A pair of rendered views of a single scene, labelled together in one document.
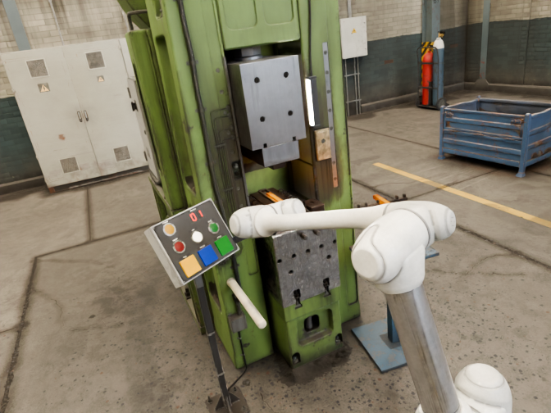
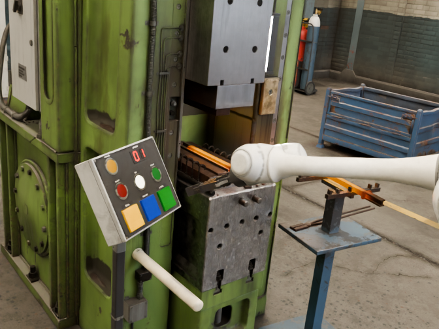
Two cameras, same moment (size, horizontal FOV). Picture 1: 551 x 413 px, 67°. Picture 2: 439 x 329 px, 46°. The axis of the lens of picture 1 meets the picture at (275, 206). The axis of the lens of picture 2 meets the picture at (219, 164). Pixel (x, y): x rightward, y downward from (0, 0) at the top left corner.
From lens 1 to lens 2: 0.63 m
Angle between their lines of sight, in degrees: 17
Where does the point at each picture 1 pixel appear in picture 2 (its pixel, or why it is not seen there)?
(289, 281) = (215, 258)
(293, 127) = (254, 67)
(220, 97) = (176, 12)
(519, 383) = not seen: outside the picture
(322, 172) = (261, 130)
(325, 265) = (255, 243)
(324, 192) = not seen: hidden behind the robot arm
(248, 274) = (158, 247)
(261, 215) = (277, 155)
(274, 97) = (243, 25)
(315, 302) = (235, 288)
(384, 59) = not seen: hidden behind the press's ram
